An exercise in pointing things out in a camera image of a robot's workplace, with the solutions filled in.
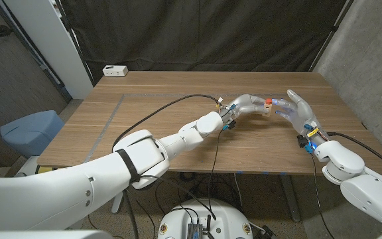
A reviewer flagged black backdrop curtain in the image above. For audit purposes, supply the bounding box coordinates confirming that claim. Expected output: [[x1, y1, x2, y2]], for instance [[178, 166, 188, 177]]
[[58, 0, 356, 84]]

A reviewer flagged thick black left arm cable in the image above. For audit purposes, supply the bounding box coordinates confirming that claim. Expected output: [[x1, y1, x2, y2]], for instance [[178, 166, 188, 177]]
[[111, 94, 222, 239]]

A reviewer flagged black backdrop stand pole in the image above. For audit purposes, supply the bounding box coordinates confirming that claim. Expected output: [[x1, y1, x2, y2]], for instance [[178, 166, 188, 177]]
[[54, 0, 96, 87], [308, 0, 356, 72]]

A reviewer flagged grey finned electronics box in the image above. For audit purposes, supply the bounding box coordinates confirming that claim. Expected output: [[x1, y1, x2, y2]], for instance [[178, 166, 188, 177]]
[[186, 222, 204, 239]]

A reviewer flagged yellow black floor sign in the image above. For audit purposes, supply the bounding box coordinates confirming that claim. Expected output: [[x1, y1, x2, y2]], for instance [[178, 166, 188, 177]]
[[35, 165, 59, 174]]

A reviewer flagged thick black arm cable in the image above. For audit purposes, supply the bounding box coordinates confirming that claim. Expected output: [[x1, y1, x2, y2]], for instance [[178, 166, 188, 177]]
[[326, 131, 382, 177], [111, 94, 222, 239]]

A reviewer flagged white hanging cable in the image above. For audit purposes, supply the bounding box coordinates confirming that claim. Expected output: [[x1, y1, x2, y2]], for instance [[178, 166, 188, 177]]
[[233, 173, 244, 209]]

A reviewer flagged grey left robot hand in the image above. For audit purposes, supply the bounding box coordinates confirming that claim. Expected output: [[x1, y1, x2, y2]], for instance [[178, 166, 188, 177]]
[[220, 94, 267, 122]]

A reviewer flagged white power strip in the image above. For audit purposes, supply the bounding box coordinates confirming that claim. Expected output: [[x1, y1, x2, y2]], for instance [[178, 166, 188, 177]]
[[102, 64, 129, 78]]

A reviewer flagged grey table leg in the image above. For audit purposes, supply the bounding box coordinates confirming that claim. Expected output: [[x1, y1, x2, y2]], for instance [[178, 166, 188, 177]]
[[279, 174, 302, 222]]

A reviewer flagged black door frame strip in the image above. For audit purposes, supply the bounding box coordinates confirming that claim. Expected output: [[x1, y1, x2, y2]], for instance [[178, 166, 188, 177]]
[[0, 0, 73, 101]]

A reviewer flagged white table leg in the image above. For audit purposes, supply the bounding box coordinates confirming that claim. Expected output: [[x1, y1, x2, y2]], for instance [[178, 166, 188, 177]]
[[111, 191, 125, 214]]

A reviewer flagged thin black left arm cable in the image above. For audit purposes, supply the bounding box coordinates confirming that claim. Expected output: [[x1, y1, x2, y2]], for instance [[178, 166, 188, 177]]
[[207, 129, 224, 220]]

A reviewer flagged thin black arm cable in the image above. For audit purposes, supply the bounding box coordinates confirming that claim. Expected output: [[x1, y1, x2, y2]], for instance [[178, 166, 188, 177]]
[[207, 129, 224, 220], [311, 153, 336, 239]]

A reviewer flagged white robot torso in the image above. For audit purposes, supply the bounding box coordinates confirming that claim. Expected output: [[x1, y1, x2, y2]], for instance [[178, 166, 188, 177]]
[[157, 198, 254, 239]]

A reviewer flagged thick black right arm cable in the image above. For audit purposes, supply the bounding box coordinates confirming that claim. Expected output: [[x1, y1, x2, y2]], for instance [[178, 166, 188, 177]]
[[326, 131, 382, 177]]

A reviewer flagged blue padded stool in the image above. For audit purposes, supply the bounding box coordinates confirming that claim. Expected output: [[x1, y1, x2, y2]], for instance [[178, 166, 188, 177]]
[[0, 110, 65, 159]]

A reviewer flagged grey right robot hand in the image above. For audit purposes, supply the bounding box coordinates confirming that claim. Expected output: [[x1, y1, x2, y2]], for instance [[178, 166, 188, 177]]
[[271, 89, 330, 147]]

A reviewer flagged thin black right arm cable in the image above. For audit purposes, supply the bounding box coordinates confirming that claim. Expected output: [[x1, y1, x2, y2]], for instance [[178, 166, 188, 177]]
[[311, 153, 336, 239]]

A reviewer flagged black floor cable tangle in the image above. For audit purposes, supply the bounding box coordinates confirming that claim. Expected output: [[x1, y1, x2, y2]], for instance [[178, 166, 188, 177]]
[[154, 171, 241, 213]]

